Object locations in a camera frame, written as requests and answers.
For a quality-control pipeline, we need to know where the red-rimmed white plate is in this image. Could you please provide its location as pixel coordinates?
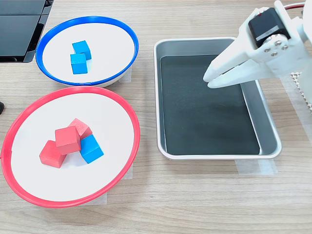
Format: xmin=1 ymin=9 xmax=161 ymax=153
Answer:
xmin=0 ymin=85 xmax=141 ymax=208

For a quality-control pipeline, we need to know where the blue-rimmed white plate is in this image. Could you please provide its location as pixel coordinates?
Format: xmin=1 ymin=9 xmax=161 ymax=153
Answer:
xmin=36 ymin=16 xmax=139 ymax=88

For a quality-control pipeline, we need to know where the steel tray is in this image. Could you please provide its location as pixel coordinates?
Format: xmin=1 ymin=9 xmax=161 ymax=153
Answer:
xmin=153 ymin=37 xmax=283 ymax=161

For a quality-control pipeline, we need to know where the black mat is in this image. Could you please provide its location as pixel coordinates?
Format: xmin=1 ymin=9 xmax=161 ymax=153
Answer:
xmin=160 ymin=54 xmax=260 ymax=156

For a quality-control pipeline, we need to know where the clear tape strip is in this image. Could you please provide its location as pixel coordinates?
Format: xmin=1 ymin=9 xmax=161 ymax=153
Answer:
xmin=235 ymin=158 xmax=278 ymax=175
xmin=123 ymin=165 xmax=134 ymax=181
xmin=280 ymin=73 xmax=312 ymax=142
xmin=73 ymin=191 xmax=108 ymax=207
xmin=117 ymin=65 xmax=133 ymax=83

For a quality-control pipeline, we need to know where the pale perforated plate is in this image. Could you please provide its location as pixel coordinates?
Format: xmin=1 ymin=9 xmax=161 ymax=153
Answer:
xmin=291 ymin=72 xmax=312 ymax=114

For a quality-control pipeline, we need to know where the red cube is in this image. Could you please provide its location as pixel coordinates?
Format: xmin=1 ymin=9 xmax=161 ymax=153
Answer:
xmin=39 ymin=140 xmax=67 ymax=169
xmin=67 ymin=118 xmax=93 ymax=139
xmin=55 ymin=126 xmax=82 ymax=156

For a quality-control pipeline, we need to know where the black flat electronic device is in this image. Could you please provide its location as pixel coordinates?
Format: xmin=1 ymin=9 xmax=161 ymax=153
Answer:
xmin=0 ymin=0 xmax=55 ymax=63

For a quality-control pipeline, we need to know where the red and white cable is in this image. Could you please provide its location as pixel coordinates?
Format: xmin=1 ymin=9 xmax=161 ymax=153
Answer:
xmin=284 ymin=2 xmax=306 ymax=11

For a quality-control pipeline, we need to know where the blue cube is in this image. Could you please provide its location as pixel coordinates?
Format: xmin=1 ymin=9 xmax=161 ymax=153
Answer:
xmin=72 ymin=40 xmax=92 ymax=60
xmin=79 ymin=134 xmax=105 ymax=164
xmin=70 ymin=53 xmax=88 ymax=75

